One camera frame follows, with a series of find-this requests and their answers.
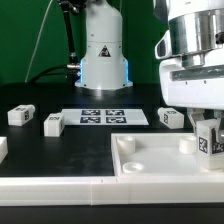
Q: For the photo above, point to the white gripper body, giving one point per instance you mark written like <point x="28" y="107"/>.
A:
<point x="201" y="87"/>

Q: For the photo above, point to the white square tabletop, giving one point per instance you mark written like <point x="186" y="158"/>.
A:
<point x="160" y="154"/>

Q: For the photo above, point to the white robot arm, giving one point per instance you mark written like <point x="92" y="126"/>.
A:
<point x="191" y="55"/>

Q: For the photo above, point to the white sheet with AprilTags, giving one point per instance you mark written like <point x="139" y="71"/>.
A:
<point x="104" y="117"/>

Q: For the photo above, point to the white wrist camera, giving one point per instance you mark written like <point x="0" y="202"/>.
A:
<point x="163" y="47"/>

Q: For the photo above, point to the white obstacle fence wall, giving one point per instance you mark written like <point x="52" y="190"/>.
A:
<point x="39" y="191"/>

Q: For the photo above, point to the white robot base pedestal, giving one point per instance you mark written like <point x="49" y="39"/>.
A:
<point x="103" y="68"/>

